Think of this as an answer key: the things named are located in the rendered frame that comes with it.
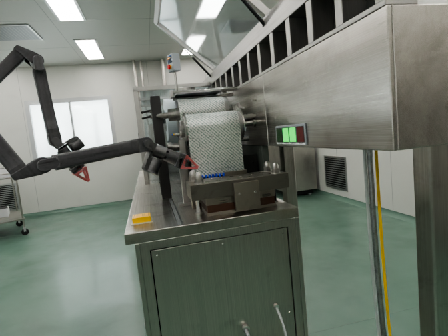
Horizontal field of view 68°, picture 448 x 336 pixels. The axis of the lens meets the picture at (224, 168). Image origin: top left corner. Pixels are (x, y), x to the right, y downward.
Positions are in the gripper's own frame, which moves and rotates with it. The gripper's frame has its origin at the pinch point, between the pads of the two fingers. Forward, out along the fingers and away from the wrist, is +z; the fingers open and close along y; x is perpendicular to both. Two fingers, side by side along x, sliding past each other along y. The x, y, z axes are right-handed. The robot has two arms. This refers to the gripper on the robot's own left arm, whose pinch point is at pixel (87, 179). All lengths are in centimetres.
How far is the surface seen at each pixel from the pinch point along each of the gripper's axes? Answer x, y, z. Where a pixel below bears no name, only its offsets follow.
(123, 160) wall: -134, 490, 97
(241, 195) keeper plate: -31, -81, 26
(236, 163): -47, -62, 23
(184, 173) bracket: -29, -47, 16
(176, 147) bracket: -34, -46, 4
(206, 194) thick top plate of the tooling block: -22, -74, 19
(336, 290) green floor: -81, -30, 166
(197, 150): -37, -56, 9
